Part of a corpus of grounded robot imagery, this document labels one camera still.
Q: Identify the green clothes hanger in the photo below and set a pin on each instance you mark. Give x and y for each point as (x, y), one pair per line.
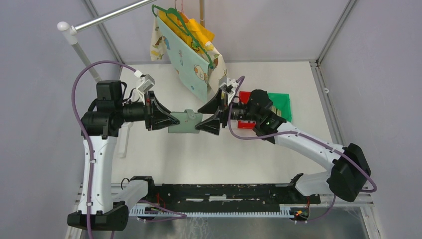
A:
(172, 10)

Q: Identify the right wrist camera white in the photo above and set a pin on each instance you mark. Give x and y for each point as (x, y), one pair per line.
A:
(228, 85)

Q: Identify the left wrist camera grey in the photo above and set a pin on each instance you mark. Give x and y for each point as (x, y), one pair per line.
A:
(144, 83)

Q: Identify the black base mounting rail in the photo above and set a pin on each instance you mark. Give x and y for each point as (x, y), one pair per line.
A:
(227, 198)

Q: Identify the green plastic bin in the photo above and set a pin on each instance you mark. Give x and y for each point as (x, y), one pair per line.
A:
(281, 105)

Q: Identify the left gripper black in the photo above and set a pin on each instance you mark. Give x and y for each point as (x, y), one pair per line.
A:
(157, 121)

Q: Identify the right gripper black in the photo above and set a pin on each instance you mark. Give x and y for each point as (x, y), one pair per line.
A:
(211, 107)

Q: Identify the mint cartoon print garment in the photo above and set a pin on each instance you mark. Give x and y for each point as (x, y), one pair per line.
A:
(191, 67)

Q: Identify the red plastic bin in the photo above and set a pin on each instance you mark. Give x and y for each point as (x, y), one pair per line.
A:
(248, 119)

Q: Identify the cream cartoon print garment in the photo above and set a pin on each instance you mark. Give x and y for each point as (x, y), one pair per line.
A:
(158, 50)

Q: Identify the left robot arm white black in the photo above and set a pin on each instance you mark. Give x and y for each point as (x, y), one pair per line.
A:
(98, 209)

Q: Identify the yellow garment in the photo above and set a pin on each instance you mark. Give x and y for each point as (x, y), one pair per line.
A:
(203, 36)

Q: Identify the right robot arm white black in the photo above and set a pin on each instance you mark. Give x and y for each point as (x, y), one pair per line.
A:
(346, 168)

